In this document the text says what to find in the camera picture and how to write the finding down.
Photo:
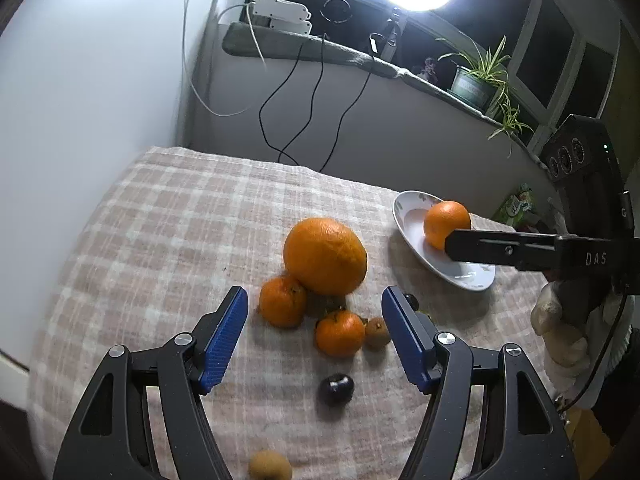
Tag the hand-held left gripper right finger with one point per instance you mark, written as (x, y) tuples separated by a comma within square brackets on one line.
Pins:
[(400, 330)]

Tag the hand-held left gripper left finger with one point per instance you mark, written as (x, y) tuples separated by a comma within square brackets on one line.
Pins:
[(227, 340)]

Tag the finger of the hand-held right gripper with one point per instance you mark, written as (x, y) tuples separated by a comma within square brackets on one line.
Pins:
[(500, 250)]

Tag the medium orange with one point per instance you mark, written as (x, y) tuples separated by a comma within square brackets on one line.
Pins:
[(442, 220)]

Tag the tangerine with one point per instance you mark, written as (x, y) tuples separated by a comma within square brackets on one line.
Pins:
[(282, 302), (340, 334)]

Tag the white floral plate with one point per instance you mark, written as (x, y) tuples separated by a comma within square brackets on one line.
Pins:
[(415, 235)]

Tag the dark plum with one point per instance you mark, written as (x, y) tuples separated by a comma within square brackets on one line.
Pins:
[(336, 390)]

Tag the large orange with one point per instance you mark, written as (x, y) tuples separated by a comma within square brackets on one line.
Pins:
[(325, 255)]

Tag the person's right forearm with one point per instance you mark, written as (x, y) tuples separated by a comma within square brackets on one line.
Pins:
[(622, 400)]

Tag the person's right hand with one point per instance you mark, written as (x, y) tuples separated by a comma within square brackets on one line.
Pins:
[(560, 340)]

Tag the brown kiwi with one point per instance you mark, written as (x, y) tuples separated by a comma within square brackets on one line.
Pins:
[(270, 466), (376, 332)]

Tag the green printed package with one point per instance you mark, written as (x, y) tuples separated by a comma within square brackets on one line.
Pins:
[(515, 207)]

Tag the beige checked cloth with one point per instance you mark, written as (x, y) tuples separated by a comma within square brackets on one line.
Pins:
[(175, 240)]

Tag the potted spider plant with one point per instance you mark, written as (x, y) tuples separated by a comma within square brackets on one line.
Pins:
[(472, 85)]

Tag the small purple plant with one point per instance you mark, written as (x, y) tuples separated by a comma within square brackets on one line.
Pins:
[(428, 71)]

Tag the black light stand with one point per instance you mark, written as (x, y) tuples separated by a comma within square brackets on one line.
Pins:
[(391, 35)]

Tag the white power strip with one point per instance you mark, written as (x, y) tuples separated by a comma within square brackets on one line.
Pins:
[(292, 26), (280, 7)]

